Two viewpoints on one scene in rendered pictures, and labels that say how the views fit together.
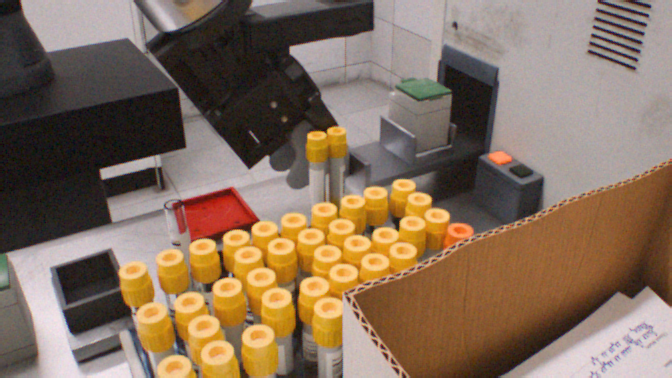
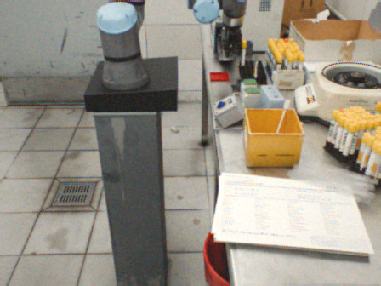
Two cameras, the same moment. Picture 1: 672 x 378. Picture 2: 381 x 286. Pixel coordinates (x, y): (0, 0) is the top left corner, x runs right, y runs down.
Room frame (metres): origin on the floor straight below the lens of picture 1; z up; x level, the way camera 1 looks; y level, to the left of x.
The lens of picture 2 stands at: (-0.14, 1.43, 1.49)
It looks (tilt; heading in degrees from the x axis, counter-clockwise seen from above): 32 degrees down; 299
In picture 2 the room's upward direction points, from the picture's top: straight up
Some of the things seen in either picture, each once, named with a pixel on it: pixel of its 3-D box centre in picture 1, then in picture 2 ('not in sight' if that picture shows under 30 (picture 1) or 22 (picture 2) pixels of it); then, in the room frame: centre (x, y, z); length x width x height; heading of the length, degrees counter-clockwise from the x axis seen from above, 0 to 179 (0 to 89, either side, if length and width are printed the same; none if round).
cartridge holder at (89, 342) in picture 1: (93, 295); (245, 86); (0.32, 0.18, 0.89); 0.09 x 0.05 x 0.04; 32
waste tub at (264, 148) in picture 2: not in sight; (270, 137); (0.12, 0.52, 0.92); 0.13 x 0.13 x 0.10; 27
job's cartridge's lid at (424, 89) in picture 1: (421, 88); not in sight; (0.51, -0.08, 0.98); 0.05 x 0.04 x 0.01; 29
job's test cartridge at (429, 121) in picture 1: (418, 120); not in sight; (0.51, -0.08, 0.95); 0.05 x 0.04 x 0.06; 29
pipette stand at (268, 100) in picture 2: not in sight; (270, 107); (0.17, 0.36, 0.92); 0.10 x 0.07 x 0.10; 126
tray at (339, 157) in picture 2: not in sight; (361, 145); (-0.09, 0.38, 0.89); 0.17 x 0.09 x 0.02; 46
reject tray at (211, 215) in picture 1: (212, 215); (218, 77); (0.45, 0.12, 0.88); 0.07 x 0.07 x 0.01; 29
